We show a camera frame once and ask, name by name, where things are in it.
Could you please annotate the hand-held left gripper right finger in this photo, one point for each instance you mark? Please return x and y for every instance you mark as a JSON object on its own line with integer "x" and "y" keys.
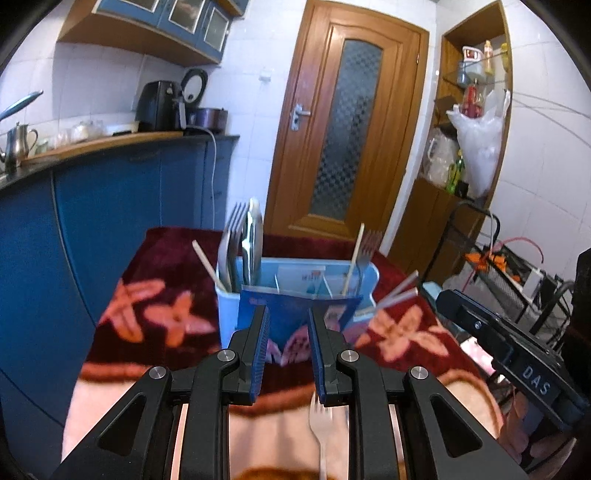
{"x": 318, "y": 360}

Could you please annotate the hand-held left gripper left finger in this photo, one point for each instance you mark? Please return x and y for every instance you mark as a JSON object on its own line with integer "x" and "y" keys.
{"x": 261, "y": 355}

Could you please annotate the light blue utensil holder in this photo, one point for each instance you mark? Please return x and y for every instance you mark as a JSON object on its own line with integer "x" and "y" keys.
{"x": 228, "y": 314}

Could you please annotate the silver metal fork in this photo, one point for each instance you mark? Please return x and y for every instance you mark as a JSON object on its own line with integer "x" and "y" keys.
{"x": 235, "y": 221}
{"x": 226, "y": 263}
{"x": 369, "y": 240}
{"x": 322, "y": 429}

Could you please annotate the wooden chopstick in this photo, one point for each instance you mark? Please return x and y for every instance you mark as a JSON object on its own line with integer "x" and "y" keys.
{"x": 397, "y": 297}
{"x": 401, "y": 284}
{"x": 356, "y": 249}
{"x": 207, "y": 265}

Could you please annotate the silver metal spoon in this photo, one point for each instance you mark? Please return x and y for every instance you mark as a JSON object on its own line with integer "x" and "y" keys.
{"x": 256, "y": 230}
{"x": 247, "y": 249}

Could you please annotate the light blue stool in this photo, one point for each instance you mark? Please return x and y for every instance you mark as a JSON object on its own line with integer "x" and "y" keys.
{"x": 433, "y": 291}

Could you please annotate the red floral blanket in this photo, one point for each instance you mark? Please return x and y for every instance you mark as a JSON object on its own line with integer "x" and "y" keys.
{"x": 161, "y": 258}

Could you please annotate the wooden shelf unit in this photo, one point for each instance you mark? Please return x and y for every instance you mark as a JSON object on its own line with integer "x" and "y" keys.
{"x": 415, "y": 221}

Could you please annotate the wooden door with glass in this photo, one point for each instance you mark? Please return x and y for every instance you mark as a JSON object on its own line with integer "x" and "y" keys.
{"x": 295, "y": 161}

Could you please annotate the blue lower kitchen cabinet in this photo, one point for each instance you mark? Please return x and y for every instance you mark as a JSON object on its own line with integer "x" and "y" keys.
{"x": 115, "y": 207}

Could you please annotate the green bottle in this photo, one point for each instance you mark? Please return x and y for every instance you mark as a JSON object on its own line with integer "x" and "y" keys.
{"x": 455, "y": 173}

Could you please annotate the white plastic bag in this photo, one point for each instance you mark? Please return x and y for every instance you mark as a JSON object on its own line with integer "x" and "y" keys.
{"x": 480, "y": 152}

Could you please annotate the clear bag of supplies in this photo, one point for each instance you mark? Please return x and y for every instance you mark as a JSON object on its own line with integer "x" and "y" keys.
{"x": 438, "y": 159}

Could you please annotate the dark slow cooker pot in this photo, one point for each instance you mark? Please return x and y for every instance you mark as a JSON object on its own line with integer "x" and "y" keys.
{"x": 211, "y": 119}

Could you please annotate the wooden countertop board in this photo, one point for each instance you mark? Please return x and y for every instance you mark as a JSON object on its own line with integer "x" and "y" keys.
{"x": 101, "y": 144}

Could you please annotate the black air fryer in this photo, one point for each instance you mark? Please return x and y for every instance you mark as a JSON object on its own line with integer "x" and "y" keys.
{"x": 157, "y": 106}

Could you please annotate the clear glass jar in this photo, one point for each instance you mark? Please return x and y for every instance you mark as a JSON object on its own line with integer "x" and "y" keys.
{"x": 85, "y": 130}

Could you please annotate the bottles on shelf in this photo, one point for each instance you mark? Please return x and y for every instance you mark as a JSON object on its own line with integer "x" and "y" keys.
{"x": 480, "y": 62}

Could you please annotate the steel kettle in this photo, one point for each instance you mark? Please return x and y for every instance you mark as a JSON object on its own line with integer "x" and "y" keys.
{"x": 18, "y": 147}

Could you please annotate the blue upper wall cabinet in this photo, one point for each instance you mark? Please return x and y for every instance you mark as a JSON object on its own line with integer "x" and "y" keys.
{"x": 152, "y": 27}

